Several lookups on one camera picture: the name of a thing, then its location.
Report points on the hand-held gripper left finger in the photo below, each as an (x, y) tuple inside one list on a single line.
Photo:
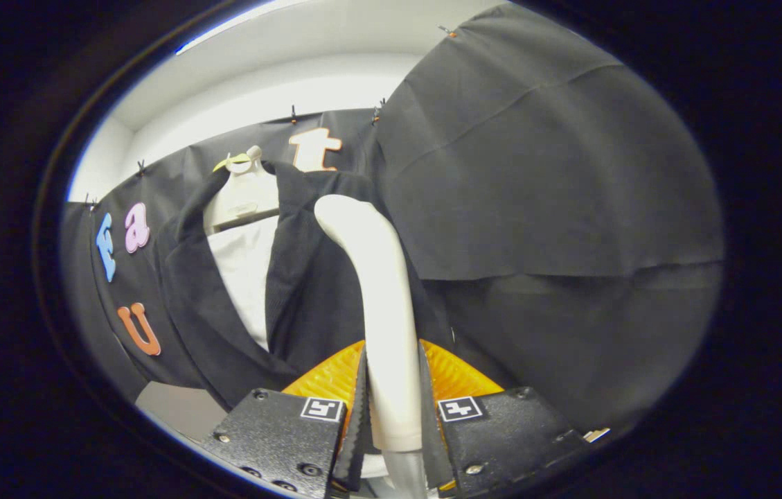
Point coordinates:
[(280, 436)]

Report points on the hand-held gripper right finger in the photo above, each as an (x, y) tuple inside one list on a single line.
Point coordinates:
[(501, 433)]

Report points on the black blazer jacket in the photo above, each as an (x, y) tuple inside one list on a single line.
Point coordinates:
[(307, 291)]

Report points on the white packaging sheet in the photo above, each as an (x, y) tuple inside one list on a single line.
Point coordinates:
[(597, 434)]

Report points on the grey cabinet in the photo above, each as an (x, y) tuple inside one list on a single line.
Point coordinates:
[(183, 409)]

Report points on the white mannequin torso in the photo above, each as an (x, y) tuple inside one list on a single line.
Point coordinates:
[(245, 270)]

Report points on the black backdrop cloth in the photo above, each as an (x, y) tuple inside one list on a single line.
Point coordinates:
[(536, 173)]

